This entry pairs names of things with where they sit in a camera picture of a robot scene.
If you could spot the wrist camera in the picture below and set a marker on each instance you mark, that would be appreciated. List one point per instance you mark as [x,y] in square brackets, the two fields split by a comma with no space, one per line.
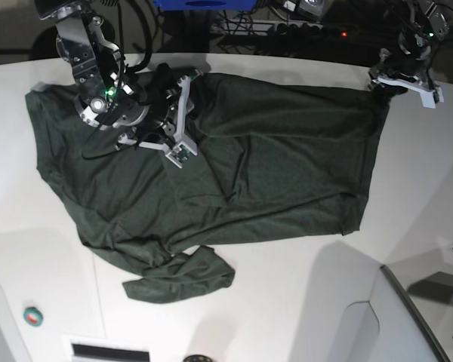
[431,98]
[181,153]

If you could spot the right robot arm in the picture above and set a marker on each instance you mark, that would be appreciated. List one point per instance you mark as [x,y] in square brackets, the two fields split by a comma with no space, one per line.
[110,95]

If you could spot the black round knob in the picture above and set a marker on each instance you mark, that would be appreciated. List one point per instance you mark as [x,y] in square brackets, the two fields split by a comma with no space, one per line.
[197,358]

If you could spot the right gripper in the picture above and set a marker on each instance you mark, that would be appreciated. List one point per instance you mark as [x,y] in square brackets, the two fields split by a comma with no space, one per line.
[164,104]

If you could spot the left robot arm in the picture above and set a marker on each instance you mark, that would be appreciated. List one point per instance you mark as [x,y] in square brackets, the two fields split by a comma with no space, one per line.
[422,24]

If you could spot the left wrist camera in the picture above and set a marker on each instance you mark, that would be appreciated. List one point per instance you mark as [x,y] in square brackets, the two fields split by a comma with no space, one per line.
[431,98]

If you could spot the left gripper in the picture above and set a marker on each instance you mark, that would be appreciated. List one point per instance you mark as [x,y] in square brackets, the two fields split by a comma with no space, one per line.
[398,72]

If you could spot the blue box with oval hole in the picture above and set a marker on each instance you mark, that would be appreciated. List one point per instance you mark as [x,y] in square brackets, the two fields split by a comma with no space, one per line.
[204,5]

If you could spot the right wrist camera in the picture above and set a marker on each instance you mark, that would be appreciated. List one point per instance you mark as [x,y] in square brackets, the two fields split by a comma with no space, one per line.
[181,153]

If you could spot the red green emergency button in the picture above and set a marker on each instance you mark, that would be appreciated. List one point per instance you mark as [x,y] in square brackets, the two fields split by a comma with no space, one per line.
[33,316]

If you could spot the black power strip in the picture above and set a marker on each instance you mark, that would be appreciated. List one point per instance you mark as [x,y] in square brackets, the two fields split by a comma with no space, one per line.
[307,30]

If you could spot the dark green t-shirt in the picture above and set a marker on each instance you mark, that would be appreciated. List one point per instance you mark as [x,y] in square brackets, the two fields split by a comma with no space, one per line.
[275,162]

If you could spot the grey metal rail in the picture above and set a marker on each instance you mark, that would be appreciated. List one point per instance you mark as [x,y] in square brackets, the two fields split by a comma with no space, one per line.
[421,325]

